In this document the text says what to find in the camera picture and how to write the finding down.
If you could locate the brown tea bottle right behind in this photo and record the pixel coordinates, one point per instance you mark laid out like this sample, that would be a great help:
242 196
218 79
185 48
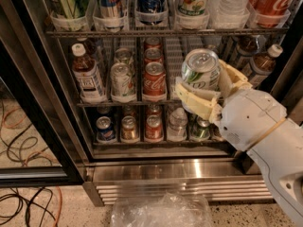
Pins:
247 46

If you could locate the clear plastic bag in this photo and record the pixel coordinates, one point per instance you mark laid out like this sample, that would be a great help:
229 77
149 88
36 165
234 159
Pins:
169 210

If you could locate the blue Pepsi can bottom shelf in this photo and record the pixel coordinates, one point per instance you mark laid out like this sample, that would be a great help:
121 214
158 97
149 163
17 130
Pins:
105 129

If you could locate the gold can bottom shelf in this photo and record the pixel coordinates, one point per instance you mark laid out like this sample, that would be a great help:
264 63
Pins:
129 130

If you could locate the red Coca-Cola can front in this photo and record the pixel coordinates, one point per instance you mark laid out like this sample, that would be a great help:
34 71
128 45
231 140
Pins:
154 79

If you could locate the clear water bottle bottom shelf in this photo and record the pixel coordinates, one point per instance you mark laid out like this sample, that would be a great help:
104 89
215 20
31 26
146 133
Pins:
177 126

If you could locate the brown tea bottle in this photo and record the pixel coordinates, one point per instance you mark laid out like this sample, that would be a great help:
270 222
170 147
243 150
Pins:
88 77
261 65
247 46

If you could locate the green can bottom shelf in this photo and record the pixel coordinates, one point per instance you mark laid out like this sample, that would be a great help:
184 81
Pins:
200 130

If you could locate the red can bottom shelf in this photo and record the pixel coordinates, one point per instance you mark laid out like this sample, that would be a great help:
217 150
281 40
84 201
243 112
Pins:
153 127

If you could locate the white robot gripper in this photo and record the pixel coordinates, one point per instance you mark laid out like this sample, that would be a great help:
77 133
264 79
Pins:
249 117

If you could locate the stainless steel fridge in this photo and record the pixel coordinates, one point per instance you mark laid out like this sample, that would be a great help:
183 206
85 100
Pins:
143 168

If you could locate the brown tea bottle right front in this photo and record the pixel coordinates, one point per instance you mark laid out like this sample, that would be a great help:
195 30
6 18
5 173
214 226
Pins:
261 65

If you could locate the blue Red Bull can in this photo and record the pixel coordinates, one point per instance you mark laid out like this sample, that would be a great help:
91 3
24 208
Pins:
111 9

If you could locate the white green 7up can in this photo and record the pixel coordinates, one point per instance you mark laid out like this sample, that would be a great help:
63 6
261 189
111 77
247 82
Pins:
201 69

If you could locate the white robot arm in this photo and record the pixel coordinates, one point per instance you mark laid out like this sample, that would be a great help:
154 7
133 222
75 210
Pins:
278 154

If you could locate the brown tea bottle left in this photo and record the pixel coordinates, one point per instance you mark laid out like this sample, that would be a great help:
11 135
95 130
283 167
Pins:
88 77

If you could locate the orange can bottom shelf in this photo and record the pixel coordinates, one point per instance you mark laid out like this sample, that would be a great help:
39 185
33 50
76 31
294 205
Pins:
215 133

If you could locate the white 7up can front middle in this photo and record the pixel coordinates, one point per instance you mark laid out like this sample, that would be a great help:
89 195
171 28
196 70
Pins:
122 80

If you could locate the red Coca-Cola can top shelf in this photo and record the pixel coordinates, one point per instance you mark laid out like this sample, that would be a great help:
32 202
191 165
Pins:
269 13

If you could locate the black framed glass fridge door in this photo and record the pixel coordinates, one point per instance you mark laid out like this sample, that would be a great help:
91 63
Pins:
36 149

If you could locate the white 7up can behind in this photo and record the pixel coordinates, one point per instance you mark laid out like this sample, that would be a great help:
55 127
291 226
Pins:
125 55

